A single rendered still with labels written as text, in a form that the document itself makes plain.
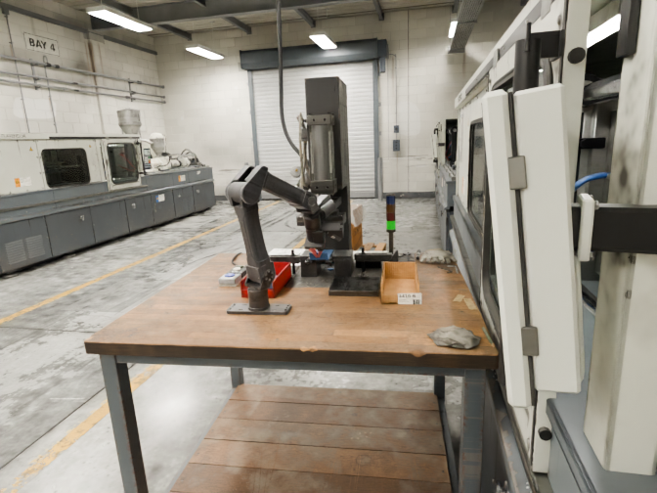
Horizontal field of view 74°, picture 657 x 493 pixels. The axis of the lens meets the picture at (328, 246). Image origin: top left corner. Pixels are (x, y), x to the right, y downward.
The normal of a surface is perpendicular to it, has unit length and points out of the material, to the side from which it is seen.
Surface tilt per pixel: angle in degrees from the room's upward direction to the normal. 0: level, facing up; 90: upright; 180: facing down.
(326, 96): 90
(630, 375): 90
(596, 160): 90
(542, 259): 90
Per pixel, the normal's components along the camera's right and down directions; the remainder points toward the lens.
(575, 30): -0.22, 0.24
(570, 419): -0.04, -0.97
